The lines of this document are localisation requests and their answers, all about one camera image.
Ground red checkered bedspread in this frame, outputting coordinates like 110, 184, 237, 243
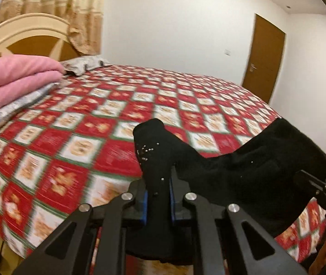
0, 63, 326, 275

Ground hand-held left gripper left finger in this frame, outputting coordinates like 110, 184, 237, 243
12, 179, 149, 275

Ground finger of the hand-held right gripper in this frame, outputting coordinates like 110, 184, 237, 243
294, 170, 326, 204

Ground cream wooden headboard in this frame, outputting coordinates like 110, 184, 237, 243
0, 13, 79, 70

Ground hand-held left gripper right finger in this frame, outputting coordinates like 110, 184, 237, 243
169, 172, 309, 275

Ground folded pink blanket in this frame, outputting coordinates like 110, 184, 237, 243
0, 56, 65, 129

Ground grey patterned pillow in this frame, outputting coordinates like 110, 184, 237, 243
0, 82, 62, 131
60, 56, 112, 77

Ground beige curtain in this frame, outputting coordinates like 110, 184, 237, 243
0, 0, 111, 56

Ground black pants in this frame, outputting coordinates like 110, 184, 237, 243
124, 118, 326, 264

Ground brown wooden door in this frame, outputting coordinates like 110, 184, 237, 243
242, 13, 286, 104

